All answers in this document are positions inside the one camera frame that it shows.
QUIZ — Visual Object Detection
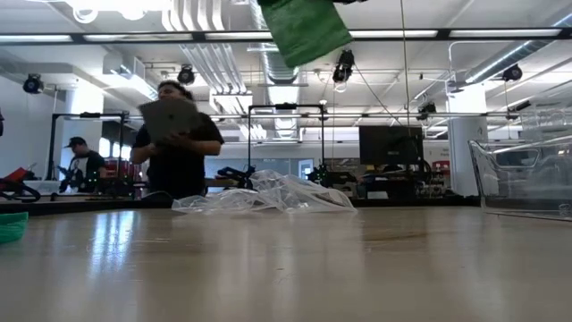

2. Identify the green woven bandage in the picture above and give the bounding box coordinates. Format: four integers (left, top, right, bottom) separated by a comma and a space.
257, 0, 355, 69

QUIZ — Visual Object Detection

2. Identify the black monitor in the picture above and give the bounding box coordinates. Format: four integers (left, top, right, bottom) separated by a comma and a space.
358, 125, 425, 166

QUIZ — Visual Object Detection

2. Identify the person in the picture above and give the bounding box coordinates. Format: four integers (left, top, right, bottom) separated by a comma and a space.
57, 136, 108, 194
129, 79, 225, 201

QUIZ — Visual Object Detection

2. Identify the grey laptop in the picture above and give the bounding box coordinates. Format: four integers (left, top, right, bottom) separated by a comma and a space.
137, 97, 203, 145

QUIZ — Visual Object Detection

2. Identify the red tool cart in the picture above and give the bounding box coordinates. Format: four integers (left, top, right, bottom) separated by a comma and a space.
103, 158, 147, 198

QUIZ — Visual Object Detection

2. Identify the clear plastic bin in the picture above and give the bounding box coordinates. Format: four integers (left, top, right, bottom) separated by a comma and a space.
467, 105, 572, 223

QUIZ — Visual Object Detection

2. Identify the red machine part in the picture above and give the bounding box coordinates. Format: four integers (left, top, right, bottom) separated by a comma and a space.
0, 165, 38, 194

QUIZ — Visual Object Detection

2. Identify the green flat elastic band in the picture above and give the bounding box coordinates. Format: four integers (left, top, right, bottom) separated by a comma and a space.
0, 211, 29, 245

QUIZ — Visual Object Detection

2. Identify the black background rig frame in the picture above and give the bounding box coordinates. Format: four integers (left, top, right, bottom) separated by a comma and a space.
247, 103, 326, 189
47, 111, 131, 199

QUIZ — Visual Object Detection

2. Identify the black ceiling cable reel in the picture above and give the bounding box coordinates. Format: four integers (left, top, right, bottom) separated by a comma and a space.
176, 64, 197, 87
331, 48, 357, 84
501, 64, 524, 83
22, 72, 46, 96
416, 101, 438, 122

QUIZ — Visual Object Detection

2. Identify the thin hanging cord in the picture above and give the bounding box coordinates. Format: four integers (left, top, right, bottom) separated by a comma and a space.
399, 0, 412, 129

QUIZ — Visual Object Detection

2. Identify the black hose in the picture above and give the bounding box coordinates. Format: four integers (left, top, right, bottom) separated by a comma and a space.
0, 178, 42, 204

